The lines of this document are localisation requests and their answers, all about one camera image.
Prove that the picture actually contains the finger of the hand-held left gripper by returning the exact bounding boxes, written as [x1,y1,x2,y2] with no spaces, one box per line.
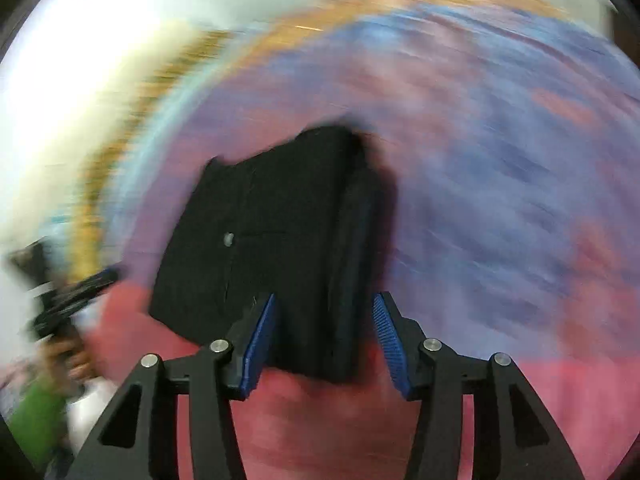
[72,266,122,298]

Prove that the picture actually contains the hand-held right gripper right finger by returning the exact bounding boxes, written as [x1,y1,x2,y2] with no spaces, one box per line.
[371,291,587,480]

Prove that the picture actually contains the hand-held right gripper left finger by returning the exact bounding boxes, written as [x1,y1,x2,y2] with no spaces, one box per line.
[64,292,279,480]

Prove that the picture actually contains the black pants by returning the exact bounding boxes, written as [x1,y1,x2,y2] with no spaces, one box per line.
[148,125,402,384]

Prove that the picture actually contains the person's left forearm green sleeve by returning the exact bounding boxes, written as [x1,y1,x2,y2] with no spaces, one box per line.
[7,379,69,472]

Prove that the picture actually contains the person's left hand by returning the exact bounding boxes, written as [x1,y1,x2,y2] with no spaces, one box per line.
[42,334,97,387]

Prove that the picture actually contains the colourful printed blanket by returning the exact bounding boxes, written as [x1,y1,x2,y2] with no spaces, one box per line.
[75,0,640,480]

